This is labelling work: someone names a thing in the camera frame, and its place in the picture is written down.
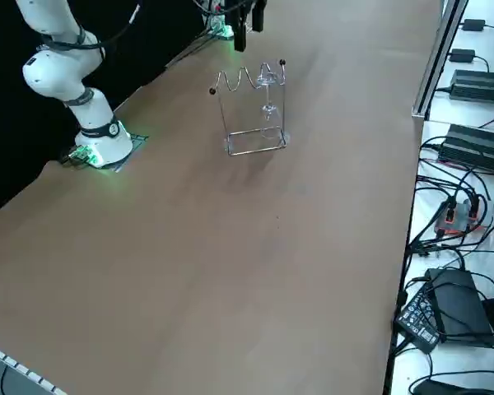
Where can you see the black labelled power adapter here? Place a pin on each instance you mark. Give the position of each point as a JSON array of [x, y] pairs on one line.
[[418, 321]]

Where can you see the small black power adapter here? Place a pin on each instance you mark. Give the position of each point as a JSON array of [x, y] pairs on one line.
[[473, 24], [463, 55]]

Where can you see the black finned power supply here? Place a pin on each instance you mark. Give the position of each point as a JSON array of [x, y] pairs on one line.
[[481, 86], [477, 148]]

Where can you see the black flat device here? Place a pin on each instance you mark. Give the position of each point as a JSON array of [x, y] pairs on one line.
[[444, 387]]

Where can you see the grey slotted rail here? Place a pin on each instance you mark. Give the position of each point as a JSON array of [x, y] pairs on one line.
[[8, 362]]

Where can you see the orange grey hub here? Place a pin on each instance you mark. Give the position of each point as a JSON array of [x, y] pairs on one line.
[[461, 218]]

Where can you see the smooth black power adapter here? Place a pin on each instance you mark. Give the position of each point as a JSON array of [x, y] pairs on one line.
[[461, 304]]

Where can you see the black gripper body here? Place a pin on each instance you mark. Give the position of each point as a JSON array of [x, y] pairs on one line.
[[239, 3]]

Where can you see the clear glass goblet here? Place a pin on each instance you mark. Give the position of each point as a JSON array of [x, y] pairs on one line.
[[268, 110]]

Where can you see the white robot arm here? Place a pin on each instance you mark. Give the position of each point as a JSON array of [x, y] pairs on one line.
[[53, 78], [218, 22]]

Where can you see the aluminium frame post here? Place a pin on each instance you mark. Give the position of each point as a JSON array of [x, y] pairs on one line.
[[438, 61]]

